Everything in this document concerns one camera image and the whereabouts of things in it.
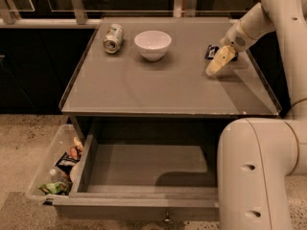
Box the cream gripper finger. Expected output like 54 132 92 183
205 45 237 77

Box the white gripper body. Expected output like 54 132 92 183
221 20 258 52

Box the blue rxbar blueberry wrapper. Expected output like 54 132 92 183
204 44 239 61

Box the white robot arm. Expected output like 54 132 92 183
206 0 307 230

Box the grey cabinet with glass top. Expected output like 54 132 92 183
60 17 281 135

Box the grey open top drawer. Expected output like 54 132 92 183
57 135 219 221

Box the metal drawer knob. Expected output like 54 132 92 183
163 212 173 223

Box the white ceramic bowl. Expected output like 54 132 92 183
134 31 172 61

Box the green white soda can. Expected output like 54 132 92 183
103 24 124 54

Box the red snack packet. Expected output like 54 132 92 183
69 147 82 161

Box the black snack packet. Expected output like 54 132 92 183
55 152 78 174

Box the clear plastic bottle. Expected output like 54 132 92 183
50 169 69 184

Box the clear plastic bin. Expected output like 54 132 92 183
26 125 86 208

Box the green snack bag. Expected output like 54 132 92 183
38 182 69 196

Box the metal railing frame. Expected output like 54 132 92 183
0 0 260 29

